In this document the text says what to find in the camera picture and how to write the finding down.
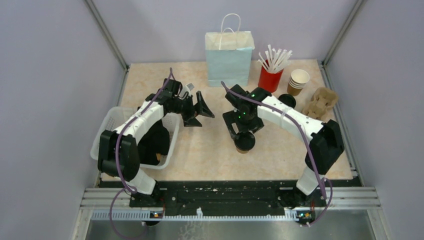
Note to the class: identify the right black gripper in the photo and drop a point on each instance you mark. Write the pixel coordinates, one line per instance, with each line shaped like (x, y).
(230, 117)

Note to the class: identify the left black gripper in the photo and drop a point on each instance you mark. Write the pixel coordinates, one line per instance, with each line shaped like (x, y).
(200, 108)

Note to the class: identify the black plastic cup lid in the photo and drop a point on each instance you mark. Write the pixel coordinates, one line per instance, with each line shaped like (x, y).
(245, 140)

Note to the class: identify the brown paper coffee cup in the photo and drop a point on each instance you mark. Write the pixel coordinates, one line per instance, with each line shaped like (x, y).
(242, 150)

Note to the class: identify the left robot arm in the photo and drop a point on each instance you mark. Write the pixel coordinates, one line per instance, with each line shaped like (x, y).
(118, 154)

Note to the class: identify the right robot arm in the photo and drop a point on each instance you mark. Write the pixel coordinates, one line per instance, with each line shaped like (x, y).
(323, 140)

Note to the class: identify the black cloth in basket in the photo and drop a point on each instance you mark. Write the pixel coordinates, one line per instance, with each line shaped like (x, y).
(154, 144)

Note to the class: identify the stack of black lids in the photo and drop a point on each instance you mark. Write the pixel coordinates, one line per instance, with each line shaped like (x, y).
(288, 100)

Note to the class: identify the red ribbed straw cup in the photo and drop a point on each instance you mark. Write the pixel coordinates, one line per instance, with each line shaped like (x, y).
(269, 81)

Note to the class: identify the light blue paper bag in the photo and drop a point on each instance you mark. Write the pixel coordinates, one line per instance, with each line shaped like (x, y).
(229, 55)

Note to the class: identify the stacked brown paper cups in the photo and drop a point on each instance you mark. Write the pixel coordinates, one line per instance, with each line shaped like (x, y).
(297, 81)

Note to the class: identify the white wrapped straws bundle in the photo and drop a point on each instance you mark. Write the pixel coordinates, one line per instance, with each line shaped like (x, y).
(275, 60)

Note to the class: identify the cardboard cup carrier tray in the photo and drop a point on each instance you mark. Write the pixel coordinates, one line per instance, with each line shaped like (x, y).
(322, 101)

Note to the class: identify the clear plastic basket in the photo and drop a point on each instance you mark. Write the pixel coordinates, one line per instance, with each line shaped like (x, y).
(117, 115)

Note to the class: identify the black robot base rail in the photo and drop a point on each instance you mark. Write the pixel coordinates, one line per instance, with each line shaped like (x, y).
(227, 198)

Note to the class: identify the white toothed cable rail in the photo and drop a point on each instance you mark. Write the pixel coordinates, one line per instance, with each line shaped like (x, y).
(151, 215)

